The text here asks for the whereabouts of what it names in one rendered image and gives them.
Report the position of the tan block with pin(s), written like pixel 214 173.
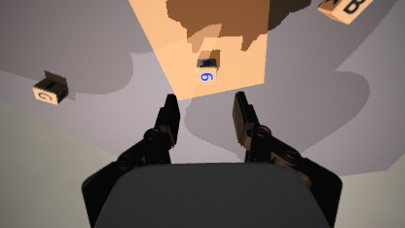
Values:
pixel 343 10
pixel 207 71
pixel 50 90

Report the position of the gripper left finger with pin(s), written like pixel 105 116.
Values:
pixel 151 150

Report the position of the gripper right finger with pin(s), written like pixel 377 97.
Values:
pixel 325 185

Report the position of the orange flat mat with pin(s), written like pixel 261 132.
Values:
pixel 234 32

